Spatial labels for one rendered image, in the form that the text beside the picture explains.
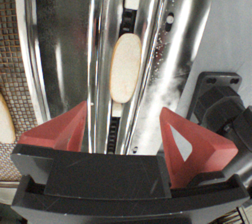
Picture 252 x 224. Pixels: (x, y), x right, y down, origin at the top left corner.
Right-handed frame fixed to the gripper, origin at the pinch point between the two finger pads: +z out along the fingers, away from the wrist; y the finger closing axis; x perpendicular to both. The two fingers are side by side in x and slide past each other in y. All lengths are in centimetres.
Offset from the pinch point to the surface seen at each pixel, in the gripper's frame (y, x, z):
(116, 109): 0.4, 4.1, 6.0
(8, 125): 14.6, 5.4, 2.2
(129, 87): -1.1, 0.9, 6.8
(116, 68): 1.0, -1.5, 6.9
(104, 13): 3.0, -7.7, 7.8
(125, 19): 0.5, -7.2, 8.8
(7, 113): 14.3, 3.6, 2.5
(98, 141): 2.8, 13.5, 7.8
